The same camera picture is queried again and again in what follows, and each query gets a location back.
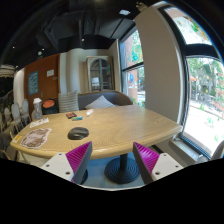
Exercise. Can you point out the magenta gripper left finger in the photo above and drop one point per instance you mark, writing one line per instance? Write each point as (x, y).
(72, 165)

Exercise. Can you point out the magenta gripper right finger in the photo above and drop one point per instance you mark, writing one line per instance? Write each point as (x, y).
(153, 166)

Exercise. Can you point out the black computer mouse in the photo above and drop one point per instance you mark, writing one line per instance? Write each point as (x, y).
(78, 133)

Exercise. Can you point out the black round table base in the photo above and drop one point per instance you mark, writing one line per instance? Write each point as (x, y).
(122, 170)

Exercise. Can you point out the green and blue eraser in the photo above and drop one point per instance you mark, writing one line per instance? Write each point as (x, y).
(77, 118)

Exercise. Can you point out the oval wooden table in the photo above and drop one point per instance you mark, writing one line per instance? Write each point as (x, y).
(112, 131)

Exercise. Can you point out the red and black small box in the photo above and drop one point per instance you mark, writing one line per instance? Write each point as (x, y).
(71, 115)

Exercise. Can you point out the white small bottle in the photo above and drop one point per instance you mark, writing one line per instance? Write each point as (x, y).
(89, 112)

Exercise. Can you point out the striped cushion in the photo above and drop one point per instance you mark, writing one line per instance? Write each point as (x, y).
(68, 102)

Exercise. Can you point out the white paper sticker sheet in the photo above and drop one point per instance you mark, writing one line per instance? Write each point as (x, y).
(39, 122)

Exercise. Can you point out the light grey cushion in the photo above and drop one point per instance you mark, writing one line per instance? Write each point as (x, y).
(100, 102)

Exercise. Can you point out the black bin with orange lid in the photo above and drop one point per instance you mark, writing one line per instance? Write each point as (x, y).
(49, 107)

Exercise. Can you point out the white water jug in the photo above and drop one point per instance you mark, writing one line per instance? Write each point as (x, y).
(37, 108)

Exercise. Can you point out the small yellow sticker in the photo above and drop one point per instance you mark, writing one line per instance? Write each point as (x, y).
(17, 138)

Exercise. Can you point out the white chair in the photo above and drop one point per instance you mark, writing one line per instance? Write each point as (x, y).
(8, 117)
(25, 112)
(17, 117)

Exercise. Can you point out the grey curved sofa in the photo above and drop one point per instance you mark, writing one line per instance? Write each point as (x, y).
(107, 97)

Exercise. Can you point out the arched wooden cabinet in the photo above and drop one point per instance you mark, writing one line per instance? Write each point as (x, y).
(100, 73)

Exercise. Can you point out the white wall notice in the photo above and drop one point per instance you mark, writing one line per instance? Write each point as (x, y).
(50, 73)

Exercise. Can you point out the blue wall poster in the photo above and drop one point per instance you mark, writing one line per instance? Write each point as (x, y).
(33, 83)

